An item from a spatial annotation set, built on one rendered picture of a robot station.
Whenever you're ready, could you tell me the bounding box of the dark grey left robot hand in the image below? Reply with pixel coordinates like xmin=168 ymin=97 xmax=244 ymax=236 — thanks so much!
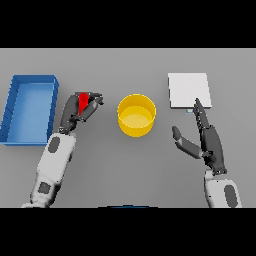
xmin=57 ymin=91 xmax=105 ymax=136

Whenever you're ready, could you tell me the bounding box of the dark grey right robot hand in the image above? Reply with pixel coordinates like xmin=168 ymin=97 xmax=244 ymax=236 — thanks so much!
xmin=171 ymin=97 xmax=228 ymax=176

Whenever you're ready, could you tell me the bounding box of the red beaker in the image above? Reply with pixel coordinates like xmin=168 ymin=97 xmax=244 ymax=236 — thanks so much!
xmin=77 ymin=92 xmax=90 ymax=114

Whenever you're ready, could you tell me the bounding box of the pale square measuring scale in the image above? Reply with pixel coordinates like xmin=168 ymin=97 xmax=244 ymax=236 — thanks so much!
xmin=167 ymin=72 xmax=213 ymax=110

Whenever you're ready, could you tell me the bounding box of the yellow bowl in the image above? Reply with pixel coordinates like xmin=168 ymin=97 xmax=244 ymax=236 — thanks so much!
xmin=117 ymin=93 xmax=157 ymax=138

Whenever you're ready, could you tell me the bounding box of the blue tray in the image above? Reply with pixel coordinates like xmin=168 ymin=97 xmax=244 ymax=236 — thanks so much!
xmin=0 ymin=74 xmax=60 ymax=147

